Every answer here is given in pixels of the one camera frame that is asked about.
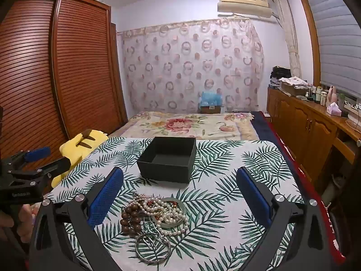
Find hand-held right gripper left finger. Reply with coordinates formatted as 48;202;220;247
28;166;125;271

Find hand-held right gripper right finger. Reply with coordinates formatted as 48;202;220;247
236;166;339;271

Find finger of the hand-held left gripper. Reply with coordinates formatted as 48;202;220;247
6;157;71;188
8;147;52;172

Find brown wooden bead bracelet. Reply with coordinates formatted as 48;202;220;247
121;203;145;235

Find silver metal bangle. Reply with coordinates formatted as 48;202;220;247
135;231;171;262

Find white pearl necklace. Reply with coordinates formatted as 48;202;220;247
132;193;191;236

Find black cardboard box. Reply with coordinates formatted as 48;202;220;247
137;137;196;184

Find pale green jade bangle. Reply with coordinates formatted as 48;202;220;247
154;197;187;228

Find person's left hand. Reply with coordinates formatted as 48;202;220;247
0;203;43;245

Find yellow plush toy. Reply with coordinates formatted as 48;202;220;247
51;129;109;187

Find leaf print tablecloth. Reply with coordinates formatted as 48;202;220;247
42;137;307;271

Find dark blue blanket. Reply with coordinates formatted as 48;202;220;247
250;111;312;182

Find red blanket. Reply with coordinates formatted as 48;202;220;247
262;112;347;265

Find brown slatted wooden wardrobe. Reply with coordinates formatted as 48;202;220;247
0;0;128;160

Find wooden sideboard cabinet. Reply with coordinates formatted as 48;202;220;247
266;86;361;194

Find small wooden box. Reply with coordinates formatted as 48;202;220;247
200;105;222;115

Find blue bag on box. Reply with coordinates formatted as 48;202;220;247
198;79;224;108

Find box with floral cloth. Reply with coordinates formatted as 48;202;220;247
279;76;310;97

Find pink tissue pack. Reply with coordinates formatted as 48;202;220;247
325;103;342;117

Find group of cosmetic bottles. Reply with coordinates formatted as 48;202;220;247
307;84;329;104

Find stack of folded clothes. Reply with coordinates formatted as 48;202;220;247
269;66;293;90

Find pink vase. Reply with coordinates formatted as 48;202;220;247
327;86;338;107

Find white power strip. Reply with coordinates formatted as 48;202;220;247
343;98;361;111

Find cream lace curtain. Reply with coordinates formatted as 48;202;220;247
271;0;302;80

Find grey window blind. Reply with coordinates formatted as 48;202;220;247
305;0;361;91

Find beige air conditioner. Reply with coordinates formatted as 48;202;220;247
217;0;274;18

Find ring pattern curtain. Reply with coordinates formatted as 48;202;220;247
121;18;265;114

